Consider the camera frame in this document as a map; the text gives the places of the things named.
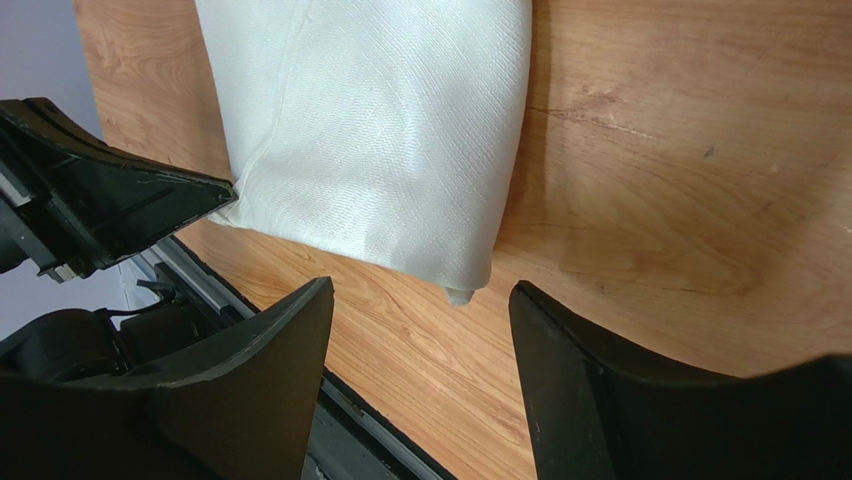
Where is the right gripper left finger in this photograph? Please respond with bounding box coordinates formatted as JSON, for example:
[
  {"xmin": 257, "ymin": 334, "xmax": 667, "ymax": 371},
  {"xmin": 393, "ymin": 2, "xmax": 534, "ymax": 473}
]
[{"xmin": 1, "ymin": 277, "xmax": 334, "ymax": 479}]

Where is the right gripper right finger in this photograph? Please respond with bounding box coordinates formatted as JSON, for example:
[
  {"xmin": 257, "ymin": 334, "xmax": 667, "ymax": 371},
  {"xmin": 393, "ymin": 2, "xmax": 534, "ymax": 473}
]
[{"xmin": 509, "ymin": 281, "xmax": 851, "ymax": 479}]

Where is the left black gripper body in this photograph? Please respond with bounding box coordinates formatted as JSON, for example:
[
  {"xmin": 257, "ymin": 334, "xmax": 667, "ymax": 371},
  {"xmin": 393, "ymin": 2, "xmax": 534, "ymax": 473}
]
[{"xmin": 1, "ymin": 166, "xmax": 80, "ymax": 283}]

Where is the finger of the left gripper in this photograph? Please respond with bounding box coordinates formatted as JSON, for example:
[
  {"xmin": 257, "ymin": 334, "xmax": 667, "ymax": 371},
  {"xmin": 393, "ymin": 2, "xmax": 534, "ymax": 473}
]
[{"xmin": 1, "ymin": 97, "xmax": 237, "ymax": 270}]

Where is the white cloth napkin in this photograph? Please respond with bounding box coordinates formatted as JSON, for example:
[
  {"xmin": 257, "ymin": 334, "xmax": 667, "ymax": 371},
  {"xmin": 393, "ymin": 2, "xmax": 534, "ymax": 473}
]
[{"xmin": 195, "ymin": 1, "xmax": 533, "ymax": 305}]

